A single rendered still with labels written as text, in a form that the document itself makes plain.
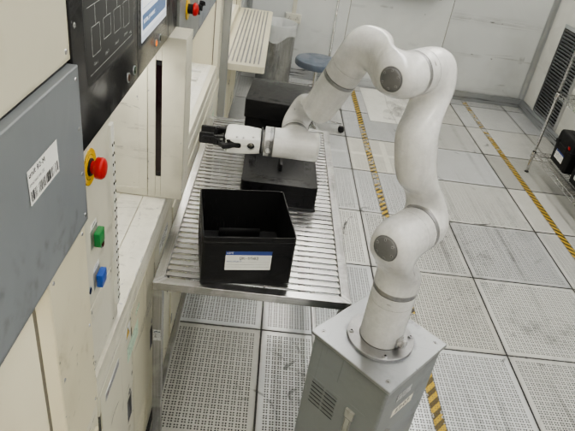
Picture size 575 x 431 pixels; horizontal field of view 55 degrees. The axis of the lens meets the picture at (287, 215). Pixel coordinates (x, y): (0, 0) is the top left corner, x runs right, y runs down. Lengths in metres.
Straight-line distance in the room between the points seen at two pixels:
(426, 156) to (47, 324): 0.85
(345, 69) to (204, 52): 1.89
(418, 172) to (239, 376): 1.43
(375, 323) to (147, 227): 0.74
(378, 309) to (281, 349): 1.15
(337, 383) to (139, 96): 1.02
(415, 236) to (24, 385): 0.86
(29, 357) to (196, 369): 1.50
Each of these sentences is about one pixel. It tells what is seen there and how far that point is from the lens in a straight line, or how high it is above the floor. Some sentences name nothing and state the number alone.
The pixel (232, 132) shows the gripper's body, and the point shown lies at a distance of 1.54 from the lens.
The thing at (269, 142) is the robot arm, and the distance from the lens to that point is 1.53.
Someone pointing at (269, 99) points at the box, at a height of 1.01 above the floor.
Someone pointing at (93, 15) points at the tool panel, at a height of 1.60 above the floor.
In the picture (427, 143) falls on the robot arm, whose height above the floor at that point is 1.37.
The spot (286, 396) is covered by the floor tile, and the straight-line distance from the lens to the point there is 2.41.
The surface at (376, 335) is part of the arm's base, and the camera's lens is 1.54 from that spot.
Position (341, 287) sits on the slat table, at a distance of 1.75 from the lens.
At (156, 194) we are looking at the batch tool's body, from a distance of 1.87.
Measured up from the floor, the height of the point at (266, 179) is 0.86.
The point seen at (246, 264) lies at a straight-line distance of 1.65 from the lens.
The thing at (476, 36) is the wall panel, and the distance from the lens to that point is 6.13.
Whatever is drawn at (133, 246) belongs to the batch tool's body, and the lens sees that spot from 1.65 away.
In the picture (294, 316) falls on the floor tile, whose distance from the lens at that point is 2.75.
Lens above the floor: 1.84
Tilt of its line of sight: 32 degrees down
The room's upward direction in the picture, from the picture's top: 9 degrees clockwise
